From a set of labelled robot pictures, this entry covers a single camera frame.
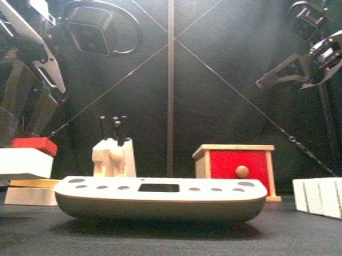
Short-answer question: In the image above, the red topped sushi toy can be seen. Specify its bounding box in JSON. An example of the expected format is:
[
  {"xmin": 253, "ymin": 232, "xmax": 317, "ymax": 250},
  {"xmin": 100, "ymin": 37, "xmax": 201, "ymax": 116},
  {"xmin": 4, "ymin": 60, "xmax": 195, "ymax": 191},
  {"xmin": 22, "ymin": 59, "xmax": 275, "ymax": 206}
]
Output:
[{"xmin": 0, "ymin": 136, "xmax": 60, "ymax": 181}]

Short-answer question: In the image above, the red drawer with wooden knob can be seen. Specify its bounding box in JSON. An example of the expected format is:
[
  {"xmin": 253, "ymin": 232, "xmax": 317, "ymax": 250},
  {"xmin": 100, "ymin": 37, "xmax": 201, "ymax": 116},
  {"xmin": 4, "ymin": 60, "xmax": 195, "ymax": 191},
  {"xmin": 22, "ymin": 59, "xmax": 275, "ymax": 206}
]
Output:
[{"xmin": 209, "ymin": 150, "xmax": 271, "ymax": 196}]

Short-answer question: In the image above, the wooden drawer cabinet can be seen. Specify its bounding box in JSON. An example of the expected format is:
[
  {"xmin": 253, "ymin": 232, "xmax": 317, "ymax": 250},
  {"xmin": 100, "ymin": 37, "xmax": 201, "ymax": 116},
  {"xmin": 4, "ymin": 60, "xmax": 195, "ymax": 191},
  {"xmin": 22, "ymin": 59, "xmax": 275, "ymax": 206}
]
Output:
[{"xmin": 191, "ymin": 143, "xmax": 283, "ymax": 204}]

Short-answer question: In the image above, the white wooden knife block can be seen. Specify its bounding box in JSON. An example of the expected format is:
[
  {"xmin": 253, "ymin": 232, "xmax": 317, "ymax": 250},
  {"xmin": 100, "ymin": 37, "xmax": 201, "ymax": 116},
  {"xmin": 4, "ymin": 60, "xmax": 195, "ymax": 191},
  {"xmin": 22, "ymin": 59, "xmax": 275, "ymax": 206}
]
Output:
[{"xmin": 91, "ymin": 137, "xmax": 138, "ymax": 178}]

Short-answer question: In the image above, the white block at left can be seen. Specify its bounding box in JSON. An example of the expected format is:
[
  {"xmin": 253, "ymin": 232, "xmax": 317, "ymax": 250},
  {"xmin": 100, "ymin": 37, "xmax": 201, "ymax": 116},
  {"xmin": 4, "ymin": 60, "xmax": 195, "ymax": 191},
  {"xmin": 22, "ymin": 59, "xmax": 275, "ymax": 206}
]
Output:
[{"xmin": 3, "ymin": 178, "xmax": 63, "ymax": 207}]

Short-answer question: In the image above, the white slatted crate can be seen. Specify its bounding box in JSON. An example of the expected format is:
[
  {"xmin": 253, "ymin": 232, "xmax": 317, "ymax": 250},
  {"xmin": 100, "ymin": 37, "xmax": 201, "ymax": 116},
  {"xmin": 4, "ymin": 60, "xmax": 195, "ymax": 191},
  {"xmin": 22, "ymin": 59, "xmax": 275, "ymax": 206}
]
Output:
[{"xmin": 291, "ymin": 176, "xmax": 342, "ymax": 221}]

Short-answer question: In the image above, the diagonal brace wire with turnbuckle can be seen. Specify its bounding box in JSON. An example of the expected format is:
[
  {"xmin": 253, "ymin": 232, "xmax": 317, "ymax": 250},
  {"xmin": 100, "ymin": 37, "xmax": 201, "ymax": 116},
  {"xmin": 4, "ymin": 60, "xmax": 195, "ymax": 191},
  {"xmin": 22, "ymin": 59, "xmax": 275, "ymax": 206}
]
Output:
[{"xmin": 130, "ymin": 0, "xmax": 340, "ymax": 178}]

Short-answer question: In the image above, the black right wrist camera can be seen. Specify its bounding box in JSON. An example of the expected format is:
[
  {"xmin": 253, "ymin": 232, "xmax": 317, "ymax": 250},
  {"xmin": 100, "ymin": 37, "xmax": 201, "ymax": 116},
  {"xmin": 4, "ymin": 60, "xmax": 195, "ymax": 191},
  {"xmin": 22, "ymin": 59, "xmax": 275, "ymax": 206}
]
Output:
[{"xmin": 287, "ymin": 0, "xmax": 332, "ymax": 42}]

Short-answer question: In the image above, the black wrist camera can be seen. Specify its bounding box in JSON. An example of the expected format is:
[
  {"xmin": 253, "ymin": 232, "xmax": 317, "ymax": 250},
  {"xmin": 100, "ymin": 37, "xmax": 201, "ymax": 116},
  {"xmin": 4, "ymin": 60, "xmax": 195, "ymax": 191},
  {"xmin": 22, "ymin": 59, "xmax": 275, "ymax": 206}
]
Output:
[
  {"xmin": 287, "ymin": 0, "xmax": 332, "ymax": 42},
  {"xmin": 66, "ymin": 5, "xmax": 114, "ymax": 57}
]

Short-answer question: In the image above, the black knife handle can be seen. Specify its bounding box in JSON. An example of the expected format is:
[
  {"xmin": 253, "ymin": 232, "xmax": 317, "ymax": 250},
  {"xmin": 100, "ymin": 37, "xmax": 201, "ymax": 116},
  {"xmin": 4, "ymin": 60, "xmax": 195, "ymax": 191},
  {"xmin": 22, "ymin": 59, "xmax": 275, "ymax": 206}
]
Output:
[
  {"xmin": 99, "ymin": 115, "xmax": 108, "ymax": 141},
  {"xmin": 114, "ymin": 120, "xmax": 127, "ymax": 148},
  {"xmin": 120, "ymin": 115, "xmax": 130, "ymax": 139},
  {"xmin": 111, "ymin": 116, "xmax": 120, "ymax": 141}
]

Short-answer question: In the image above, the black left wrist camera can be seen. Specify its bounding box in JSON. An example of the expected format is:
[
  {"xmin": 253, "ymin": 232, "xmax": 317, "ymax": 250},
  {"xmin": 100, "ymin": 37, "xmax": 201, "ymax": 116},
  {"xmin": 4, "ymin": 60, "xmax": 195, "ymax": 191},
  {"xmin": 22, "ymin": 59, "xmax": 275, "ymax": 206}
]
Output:
[{"xmin": 66, "ymin": 5, "xmax": 114, "ymax": 57}]

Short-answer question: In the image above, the grey vertical frame pole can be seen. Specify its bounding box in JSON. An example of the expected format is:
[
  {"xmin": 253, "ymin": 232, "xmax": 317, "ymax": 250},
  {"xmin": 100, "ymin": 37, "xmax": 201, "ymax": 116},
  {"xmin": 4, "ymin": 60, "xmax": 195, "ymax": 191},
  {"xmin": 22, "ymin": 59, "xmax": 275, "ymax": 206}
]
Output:
[{"xmin": 166, "ymin": 0, "xmax": 177, "ymax": 178}]

